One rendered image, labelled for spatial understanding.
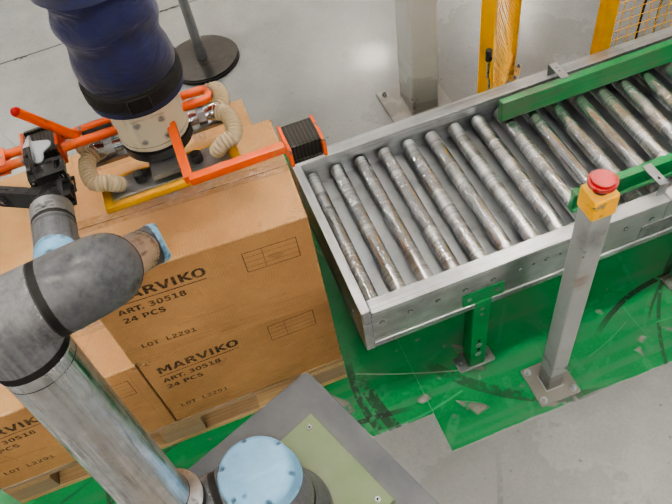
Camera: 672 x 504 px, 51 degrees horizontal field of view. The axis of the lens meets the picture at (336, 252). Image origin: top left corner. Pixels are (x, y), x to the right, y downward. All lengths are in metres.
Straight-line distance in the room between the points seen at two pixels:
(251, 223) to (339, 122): 1.68
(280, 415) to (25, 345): 0.84
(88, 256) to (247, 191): 0.93
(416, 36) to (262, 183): 1.42
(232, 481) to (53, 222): 0.63
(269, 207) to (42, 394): 0.92
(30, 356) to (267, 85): 2.83
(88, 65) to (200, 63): 2.39
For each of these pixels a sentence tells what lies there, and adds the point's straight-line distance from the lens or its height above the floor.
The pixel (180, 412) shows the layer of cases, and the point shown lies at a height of 0.19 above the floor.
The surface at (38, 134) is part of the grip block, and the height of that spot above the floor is 1.26.
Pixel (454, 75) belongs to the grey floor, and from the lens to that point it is 3.63.
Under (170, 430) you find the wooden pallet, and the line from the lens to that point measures 2.54.
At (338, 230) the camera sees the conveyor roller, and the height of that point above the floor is 0.55.
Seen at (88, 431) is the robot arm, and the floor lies 1.34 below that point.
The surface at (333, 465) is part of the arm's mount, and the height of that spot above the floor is 0.78.
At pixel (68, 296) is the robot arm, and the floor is 1.57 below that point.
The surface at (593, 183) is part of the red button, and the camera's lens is 1.74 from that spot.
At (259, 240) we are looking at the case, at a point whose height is 0.91.
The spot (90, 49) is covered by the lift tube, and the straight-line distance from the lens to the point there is 1.53.
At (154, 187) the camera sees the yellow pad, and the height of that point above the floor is 1.13.
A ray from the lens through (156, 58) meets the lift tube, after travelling 1.57.
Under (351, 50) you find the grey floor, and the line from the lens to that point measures 3.84.
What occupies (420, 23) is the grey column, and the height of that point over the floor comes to 0.50.
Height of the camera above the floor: 2.31
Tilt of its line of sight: 52 degrees down
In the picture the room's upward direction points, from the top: 11 degrees counter-clockwise
